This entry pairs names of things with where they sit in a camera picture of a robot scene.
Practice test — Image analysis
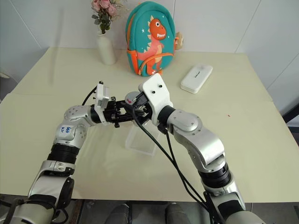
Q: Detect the white rectangular case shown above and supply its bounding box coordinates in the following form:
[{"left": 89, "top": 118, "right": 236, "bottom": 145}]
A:
[{"left": 179, "top": 64, "right": 214, "bottom": 94}]

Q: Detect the teal dinosaur backpack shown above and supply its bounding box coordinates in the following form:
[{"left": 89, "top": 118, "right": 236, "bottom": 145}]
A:
[{"left": 126, "top": 1, "right": 176, "bottom": 77}]

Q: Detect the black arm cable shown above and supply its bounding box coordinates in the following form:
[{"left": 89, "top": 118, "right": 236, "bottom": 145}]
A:
[
  {"left": 158, "top": 126, "right": 211, "bottom": 210},
  {"left": 81, "top": 85, "right": 99, "bottom": 106},
  {"left": 130, "top": 104, "right": 212, "bottom": 224}
]

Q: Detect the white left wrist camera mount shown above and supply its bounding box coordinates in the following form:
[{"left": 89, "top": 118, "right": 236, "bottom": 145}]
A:
[{"left": 93, "top": 81, "right": 111, "bottom": 125}]

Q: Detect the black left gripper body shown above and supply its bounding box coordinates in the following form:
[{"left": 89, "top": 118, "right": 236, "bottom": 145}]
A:
[{"left": 103, "top": 96, "right": 121, "bottom": 128}]

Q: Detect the dark rounded shape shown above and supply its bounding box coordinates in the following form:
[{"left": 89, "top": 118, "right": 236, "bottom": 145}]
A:
[
  {"left": 109, "top": 203, "right": 130, "bottom": 224},
  {"left": 164, "top": 202, "right": 187, "bottom": 224}
]

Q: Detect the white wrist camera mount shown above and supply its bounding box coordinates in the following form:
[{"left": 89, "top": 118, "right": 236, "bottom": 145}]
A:
[
  {"left": 138, "top": 73, "right": 173, "bottom": 124},
  {"left": 93, "top": 81, "right": 111, "bottom": 125}
]

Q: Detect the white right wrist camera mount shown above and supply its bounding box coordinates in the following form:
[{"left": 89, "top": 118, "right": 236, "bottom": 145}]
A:
[{"left": 138, "top": 73, "right": 173, "bottom": 124}]

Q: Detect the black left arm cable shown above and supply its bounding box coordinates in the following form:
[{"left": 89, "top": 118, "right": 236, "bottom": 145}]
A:
[{"left": 81, "top": 85, "right": 99, "bottom": 106}]

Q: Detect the grey jar lid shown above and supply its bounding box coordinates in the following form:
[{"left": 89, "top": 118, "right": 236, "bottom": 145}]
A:
[{"left": 125, "top": 91, "right": 142, "bottom": 103}]

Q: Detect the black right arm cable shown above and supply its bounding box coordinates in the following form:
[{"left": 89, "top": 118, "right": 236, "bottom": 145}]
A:
[
  {"left": 158, "top": 126, "right": 211, "bottom": 210},
  {"left": 130, "top": 104, "right": 212, "bottom": 224}
]

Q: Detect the white ceramic vase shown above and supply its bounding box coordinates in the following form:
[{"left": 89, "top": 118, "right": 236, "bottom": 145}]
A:
[{"left": 96, "top": 32, "right": 117, "bottom": 65}]

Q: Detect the beige plush toy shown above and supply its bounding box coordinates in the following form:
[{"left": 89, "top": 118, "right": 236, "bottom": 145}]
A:
[{"left": 174, "top": 31, "right": 185, "bottom": 51}]

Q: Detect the clear plastic box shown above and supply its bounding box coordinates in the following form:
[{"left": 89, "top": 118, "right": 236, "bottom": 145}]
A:
[{"left": 124, "top": 120, "right": 157, "bottom": 156}]

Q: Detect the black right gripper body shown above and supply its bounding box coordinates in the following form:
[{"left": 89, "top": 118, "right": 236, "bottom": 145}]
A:
[{"left": 140, "top": 93, "right": 154, "bottom": 119}]

